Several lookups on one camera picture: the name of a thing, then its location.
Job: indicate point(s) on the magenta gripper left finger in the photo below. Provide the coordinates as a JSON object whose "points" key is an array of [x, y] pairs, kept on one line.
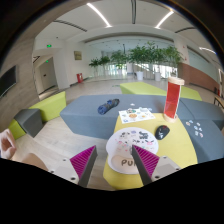
{"points": [[78, 168]]}

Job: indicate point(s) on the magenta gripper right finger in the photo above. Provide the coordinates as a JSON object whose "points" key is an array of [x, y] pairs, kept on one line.
{"points": [[152, 167]]}

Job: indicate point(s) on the black computer mouse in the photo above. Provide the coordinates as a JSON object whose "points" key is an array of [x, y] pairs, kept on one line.
{"points": [[161, 132]]}

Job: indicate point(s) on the person's hand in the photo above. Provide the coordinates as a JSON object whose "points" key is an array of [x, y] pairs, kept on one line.
{"points": [[7, 144]]}

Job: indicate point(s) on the white sticker sheet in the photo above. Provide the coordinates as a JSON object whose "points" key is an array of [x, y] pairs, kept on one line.
{"points": [[135, 115]]}

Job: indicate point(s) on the folded dark blue umbrella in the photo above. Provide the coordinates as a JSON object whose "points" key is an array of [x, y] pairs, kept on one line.
{"points": [[107, 106]]}

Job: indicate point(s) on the green and grey bench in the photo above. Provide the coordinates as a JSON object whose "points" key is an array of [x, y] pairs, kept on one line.
{"points": [[30, 121]]}

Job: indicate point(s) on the grey bench sofa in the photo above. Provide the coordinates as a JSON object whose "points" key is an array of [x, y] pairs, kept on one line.
{"points": [[96, 116]]}

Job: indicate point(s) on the green bench far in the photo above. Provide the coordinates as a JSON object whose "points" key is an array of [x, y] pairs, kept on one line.
{"points": [[141, 88]]}

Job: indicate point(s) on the red cylinder bottle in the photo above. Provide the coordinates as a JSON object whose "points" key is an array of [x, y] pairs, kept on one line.
{"points": [[172, 98]]}

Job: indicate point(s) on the red fire extinguisher box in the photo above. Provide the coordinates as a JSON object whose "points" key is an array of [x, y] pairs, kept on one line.
{"points": [[80, 77]]}

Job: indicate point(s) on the potted green plant left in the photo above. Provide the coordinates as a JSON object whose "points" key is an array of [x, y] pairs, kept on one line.
{"points": [[97, 62]]}

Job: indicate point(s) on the potted green plant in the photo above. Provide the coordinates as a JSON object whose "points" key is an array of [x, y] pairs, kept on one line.
{"points": [[97, 62], [141, 55], [172, 57]]}

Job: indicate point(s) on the potted green plant middle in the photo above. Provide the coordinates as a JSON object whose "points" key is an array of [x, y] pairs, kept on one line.
{"points": [[141, 55]]}

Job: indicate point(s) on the potted green plant right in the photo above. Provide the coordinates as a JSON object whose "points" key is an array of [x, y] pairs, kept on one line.
{"points": [[172, 57]]}

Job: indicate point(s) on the framed wall sign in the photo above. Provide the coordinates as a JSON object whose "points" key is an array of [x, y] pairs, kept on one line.
{"points": [[77, 55]]}

